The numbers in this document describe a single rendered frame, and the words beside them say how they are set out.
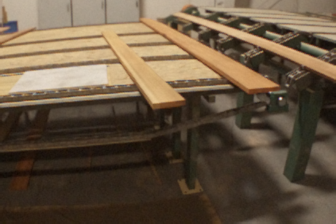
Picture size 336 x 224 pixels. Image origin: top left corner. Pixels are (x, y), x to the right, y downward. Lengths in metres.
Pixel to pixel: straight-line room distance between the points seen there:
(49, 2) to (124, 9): 1.81
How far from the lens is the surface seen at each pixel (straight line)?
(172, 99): 1.28
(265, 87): 1.53
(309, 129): 2.13
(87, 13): 6.95
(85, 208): 2.01
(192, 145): 1.89
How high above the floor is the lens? 1.35
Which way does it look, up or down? 21 degrees down
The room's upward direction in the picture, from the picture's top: straight up
